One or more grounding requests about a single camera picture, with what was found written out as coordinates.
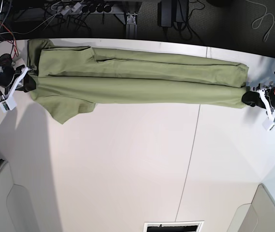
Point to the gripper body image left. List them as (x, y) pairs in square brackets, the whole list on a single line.
[(12, 79)]

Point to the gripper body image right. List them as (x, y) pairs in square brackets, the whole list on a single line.
[(267, 96)]

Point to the green t-shirt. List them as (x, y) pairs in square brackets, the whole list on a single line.
[(73, 80)]

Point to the grey partition right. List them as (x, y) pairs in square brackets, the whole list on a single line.
[(257, 216)]

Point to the grey partition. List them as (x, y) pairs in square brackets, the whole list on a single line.
[(16, 209), (257, 216)]

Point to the black power strip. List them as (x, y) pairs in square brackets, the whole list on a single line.
[(96, 6)]

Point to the grey partition left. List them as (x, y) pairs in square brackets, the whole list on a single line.
[(16, 209)]

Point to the white vent slot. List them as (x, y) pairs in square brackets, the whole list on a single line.
[(191, 226)]

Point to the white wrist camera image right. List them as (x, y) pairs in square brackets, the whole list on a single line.
[(268, 124)]

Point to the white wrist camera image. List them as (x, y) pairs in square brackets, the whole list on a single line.
[(8, 104), (268, 124)]

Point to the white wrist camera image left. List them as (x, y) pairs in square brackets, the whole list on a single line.
[(8, 104)]

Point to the aluminium frame post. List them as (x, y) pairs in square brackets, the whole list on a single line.
[(131, 26)]

